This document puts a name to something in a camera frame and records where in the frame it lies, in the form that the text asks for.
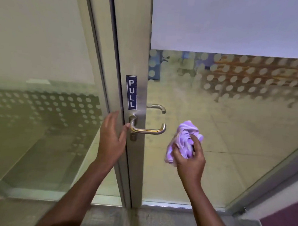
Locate person's right hand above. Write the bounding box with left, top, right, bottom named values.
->
left=169, top=133, right=208, bottom=191

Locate grey metal door frame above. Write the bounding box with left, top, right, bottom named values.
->
left=224, top=137, right=298, bottom=221

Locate silver metal door handle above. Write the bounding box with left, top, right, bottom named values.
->
left=127, top=113, right=167, bottom=136

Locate person's right forearm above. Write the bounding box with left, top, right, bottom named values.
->
left=183, top=181, right=238, bottom=226

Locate person's left forearm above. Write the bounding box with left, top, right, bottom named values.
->
left=34, top=158, right=117, bottom=226

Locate person's left hand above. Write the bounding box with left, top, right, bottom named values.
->
left=94, top=110, right=132, bottom=169

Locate fixed glass side panel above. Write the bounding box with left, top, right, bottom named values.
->
left=0, top=0, right=136, bottom=207

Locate purple cleaning cloth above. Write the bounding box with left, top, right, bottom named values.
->
left=164, top=119, right=205, bottom=169

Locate silver door handle behind glass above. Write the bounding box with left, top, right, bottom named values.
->
left=147, top=104, right=167, bottom=115

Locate metal framed glass door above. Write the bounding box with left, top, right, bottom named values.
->
left=98, top=0, right=298, bottom=218

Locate blue door sign sticker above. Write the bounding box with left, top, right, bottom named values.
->
left=124, top=75, right=139, bottom=111

